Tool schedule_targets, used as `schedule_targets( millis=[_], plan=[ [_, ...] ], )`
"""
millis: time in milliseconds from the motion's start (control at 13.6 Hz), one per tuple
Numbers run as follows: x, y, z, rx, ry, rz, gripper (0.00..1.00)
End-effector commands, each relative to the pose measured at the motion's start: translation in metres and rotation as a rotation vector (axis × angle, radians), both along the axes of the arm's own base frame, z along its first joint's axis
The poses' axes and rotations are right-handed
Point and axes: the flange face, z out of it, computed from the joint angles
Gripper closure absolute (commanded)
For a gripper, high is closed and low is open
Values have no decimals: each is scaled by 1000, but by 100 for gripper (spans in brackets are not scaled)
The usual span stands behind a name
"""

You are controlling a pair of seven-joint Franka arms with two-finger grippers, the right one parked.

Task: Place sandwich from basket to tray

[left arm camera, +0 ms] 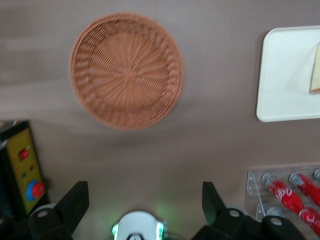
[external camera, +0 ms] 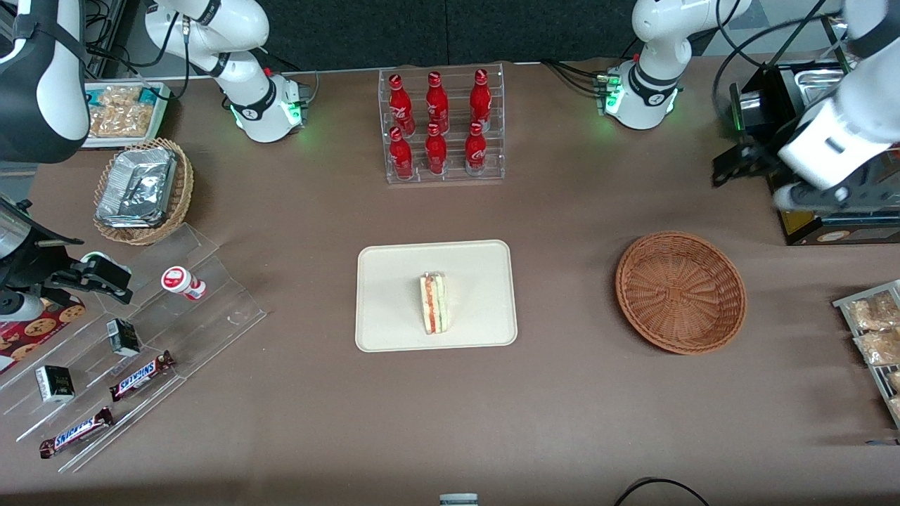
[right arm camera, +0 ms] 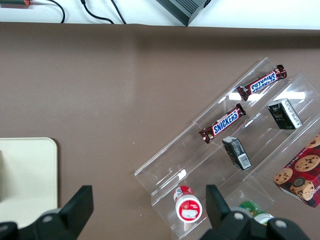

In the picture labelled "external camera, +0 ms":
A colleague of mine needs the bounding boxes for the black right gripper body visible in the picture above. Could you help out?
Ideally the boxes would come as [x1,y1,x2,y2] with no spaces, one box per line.
[0,235,79,299]

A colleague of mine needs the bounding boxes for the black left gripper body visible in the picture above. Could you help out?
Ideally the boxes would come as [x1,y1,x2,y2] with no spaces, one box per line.
[742,129,806,182]

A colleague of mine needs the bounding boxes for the triangular sandwich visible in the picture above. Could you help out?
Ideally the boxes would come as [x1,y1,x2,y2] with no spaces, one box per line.
[420,273,449,335]

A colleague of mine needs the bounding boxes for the light tan wicker basket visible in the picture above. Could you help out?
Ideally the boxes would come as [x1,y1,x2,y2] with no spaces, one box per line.
[93,138,195,246]

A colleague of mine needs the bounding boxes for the brown wicker basket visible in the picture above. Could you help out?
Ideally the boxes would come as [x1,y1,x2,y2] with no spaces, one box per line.
[615,231,747,356]

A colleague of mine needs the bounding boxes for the white tray of crackers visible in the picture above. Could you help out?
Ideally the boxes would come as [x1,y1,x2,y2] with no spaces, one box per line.
[83,82,172,150]

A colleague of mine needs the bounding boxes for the grey metal snack tray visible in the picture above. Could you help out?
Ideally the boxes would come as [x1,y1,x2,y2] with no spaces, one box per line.
[832,280,900,429]

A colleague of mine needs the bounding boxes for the cream plastic tray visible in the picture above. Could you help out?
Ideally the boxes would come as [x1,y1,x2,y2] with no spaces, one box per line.
[355,240,519,353]

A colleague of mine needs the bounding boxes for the black countertop oven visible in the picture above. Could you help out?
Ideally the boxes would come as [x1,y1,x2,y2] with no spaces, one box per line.
[729,60,900,246]

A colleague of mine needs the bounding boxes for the small black carton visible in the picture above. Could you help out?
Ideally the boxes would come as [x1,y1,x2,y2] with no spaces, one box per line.
[35,365,75,403]
[106,318,141,358]

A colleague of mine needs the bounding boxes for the red cookie box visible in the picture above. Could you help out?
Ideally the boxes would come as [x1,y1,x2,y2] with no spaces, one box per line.
[0,298,86,375]

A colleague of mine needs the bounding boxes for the small red white bottle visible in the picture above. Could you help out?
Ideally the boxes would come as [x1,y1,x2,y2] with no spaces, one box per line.
[161,266,207,301]

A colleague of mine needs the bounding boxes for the silver foil pack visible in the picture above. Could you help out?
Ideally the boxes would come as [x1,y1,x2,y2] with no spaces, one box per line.
[95,146,178,229]

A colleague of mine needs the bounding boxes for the snickers chocolate bar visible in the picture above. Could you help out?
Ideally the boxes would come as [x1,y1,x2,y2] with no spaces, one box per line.
[39,407,115,459]
[109,351,176,402]

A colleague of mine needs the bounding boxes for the clear acrylic stepped display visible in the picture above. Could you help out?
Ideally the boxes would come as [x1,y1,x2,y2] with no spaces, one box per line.
[0,223,268,474]

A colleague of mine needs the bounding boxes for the clear bagged pastry snack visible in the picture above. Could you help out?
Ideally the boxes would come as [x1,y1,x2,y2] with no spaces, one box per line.
[846,291,900,331]
[854,329,900,366]

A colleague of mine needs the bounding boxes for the red cola bottle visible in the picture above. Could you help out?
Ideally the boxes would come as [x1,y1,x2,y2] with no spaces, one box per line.
[465,122,488,176]
[425,71,450,133]
[389,74,415,134]
[425,123,449,176]
[389,126,414,181]
[470,68,493,131]

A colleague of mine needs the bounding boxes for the clear acrylic bottle rack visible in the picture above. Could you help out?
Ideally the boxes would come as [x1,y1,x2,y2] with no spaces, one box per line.
[378,63,506,185]

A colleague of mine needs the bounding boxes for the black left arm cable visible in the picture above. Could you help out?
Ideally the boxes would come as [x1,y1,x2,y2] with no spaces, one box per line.
[712,0,848,141]

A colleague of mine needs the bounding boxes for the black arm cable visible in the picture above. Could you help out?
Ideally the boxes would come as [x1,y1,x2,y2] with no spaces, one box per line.
[84,0,233,99]
[712,0,848,141]

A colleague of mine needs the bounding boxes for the black left base cable bundle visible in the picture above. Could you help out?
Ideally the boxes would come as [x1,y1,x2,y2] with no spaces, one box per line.
[540,59,607,96]

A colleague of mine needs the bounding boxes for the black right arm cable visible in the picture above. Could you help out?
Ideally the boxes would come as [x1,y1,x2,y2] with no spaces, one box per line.
[84,0,233,99]

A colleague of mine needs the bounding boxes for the black looped cable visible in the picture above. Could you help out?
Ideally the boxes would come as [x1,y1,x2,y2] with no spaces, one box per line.
[614,478,711,506]

